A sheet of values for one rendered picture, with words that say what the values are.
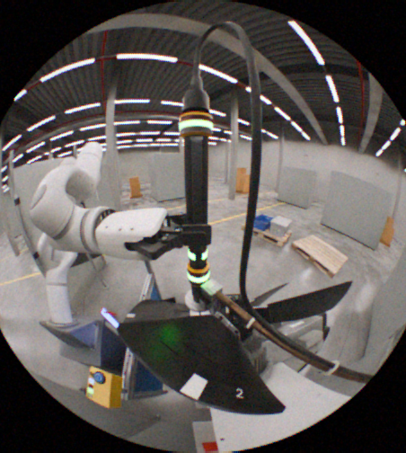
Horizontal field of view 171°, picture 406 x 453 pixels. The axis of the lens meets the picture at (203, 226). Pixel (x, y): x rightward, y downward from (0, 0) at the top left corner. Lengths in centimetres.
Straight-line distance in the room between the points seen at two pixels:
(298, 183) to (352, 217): 328
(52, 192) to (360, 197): 581
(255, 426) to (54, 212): 51
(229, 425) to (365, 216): 573
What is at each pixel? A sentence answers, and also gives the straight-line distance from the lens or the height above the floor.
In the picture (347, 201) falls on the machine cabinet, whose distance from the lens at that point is 563.
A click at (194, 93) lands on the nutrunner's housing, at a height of 169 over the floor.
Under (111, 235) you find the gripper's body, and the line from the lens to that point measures 19.
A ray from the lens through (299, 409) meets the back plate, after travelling 41.
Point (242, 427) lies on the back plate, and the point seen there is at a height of 125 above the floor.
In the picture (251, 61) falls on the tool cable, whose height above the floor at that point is 171.
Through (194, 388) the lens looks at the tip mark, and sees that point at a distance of 16.
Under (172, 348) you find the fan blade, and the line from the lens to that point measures 19.
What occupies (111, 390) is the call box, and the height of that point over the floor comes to 106.
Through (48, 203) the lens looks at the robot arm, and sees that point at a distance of 24.
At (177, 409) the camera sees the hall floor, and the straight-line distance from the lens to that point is 165.
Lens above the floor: 159
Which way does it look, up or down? 26 degrees down
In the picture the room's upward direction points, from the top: straight up
